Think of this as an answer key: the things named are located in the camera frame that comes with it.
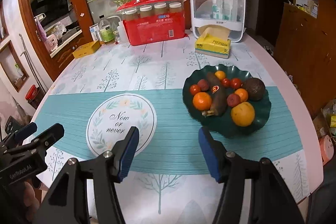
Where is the orange citrus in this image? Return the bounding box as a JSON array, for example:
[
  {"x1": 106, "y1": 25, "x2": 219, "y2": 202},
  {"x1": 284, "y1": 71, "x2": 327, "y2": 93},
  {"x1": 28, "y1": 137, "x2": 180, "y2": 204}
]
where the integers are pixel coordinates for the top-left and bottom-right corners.
[{"x1": 231, "y1": 102, "x2": 255, "y2": 127}]

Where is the wrinkled red fruit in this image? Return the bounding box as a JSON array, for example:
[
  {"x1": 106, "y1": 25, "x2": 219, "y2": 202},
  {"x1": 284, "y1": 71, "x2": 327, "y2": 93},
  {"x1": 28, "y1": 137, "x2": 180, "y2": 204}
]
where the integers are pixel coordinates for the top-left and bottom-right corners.
[{"x1": 227, "y1": 93, "x2": 241, "y2": 107}]

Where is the dark overripe banana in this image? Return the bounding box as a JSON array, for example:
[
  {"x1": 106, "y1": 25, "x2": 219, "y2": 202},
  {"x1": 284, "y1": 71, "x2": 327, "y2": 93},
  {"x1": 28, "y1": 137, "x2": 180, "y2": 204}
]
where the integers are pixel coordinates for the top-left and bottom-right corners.
[{"x1": 202, "y1": 72, "x2": 227, "y2": 117}]

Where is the red cherry tomato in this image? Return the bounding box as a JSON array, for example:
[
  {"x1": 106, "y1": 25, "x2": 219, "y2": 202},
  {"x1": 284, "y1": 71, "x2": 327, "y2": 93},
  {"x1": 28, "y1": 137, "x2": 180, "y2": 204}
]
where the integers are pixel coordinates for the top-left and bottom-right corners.
[{"x1": 230, "y1": 78, "x2": 242, "y2": 90}]

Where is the left hand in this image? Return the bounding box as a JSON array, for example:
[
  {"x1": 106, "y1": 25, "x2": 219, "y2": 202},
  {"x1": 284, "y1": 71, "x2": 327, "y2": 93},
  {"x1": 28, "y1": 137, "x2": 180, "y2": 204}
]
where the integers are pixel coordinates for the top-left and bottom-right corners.
[{"x1": 10, "y1": 181, "x2": 40, "y2": 223}]

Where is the teal striped placemat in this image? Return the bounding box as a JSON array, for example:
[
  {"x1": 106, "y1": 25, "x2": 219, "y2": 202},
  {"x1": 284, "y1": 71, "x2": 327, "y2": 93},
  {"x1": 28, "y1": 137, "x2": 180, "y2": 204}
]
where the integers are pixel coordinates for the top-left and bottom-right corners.
[{"x1": 35, "y1": 86, "x2": 306, "y2": 175}]

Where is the red bucket on floor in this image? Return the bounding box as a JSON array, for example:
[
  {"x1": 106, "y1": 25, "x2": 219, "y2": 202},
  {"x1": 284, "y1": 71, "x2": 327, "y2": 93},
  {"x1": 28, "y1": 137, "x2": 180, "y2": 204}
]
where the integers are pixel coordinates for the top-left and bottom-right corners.
[{"x1": 25, "y1": 85, "x2": 45, "y2": 109}]

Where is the yellow flat box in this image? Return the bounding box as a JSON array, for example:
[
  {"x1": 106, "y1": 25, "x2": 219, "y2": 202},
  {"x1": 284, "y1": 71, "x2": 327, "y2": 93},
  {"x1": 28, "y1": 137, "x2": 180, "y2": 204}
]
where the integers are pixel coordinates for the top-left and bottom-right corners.
[{"x1": 72, "y1": 41, "x2": 101, "y2": 59}]

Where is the small mandarin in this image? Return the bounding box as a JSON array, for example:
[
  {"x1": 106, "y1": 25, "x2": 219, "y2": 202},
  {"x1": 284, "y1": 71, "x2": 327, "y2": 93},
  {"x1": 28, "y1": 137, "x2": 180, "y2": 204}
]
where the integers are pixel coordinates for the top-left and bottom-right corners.
[{"x1": 235, "y1": 88, "x2": 248, "y2": 102}]

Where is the dark avocado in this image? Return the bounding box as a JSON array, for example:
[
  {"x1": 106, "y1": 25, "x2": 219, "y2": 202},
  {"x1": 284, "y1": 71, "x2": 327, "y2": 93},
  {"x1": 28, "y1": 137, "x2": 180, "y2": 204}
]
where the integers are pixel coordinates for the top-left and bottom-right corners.
[{"x1": 241, "y1": 77, "x2": 265, "y2": 101}]

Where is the green label bottle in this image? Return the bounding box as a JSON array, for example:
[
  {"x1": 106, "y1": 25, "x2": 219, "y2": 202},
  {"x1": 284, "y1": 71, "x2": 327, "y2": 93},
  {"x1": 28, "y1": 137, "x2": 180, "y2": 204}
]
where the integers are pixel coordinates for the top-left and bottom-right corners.
[{"x1": 98, "y1": 15, "x2": 114, "y2": 43}]

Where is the large orange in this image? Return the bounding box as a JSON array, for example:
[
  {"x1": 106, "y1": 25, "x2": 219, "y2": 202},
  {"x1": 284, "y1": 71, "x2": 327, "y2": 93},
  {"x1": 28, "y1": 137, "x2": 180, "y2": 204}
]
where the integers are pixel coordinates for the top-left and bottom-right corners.
[{"x1": 193, "y1": 92, "x2": 212, "y2": 111}]

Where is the white squeeze bottle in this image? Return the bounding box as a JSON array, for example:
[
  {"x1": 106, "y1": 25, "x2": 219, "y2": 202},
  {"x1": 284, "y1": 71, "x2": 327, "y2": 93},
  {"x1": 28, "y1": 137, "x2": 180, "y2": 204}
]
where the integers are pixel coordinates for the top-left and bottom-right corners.
[{"x1": 108, "y1": 15, "x2": 129, "y2": 43}]

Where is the red tomato in plate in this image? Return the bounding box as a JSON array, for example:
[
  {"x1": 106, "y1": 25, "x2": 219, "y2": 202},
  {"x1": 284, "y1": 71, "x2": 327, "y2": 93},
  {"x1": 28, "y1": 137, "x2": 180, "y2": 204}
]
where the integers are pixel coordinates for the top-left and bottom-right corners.
[{"x1": 189, "y1": 84, "x2": 201, "y2": 96}]

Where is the red jar package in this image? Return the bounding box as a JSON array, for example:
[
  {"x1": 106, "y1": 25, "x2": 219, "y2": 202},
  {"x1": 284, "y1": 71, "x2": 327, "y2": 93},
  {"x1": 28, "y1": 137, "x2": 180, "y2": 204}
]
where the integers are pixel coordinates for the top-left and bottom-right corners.
[{"x1": 116, "y1": 0, "x2": 187, "y2": 46}]

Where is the yellow tissue pack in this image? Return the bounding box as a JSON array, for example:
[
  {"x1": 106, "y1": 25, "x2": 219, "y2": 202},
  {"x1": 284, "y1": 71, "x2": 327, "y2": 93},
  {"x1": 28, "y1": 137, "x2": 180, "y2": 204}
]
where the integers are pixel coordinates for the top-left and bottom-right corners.
[{"x1": 195, "y1": 24, "x2": 231, "y2": 59}]

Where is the white clear storage box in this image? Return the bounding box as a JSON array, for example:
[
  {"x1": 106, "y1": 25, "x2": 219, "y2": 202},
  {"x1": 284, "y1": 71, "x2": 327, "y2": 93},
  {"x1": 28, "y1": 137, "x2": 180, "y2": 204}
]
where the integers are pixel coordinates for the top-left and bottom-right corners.
[{"x1": 190, "y1": 0, "x2": 246, "y2": 43}]

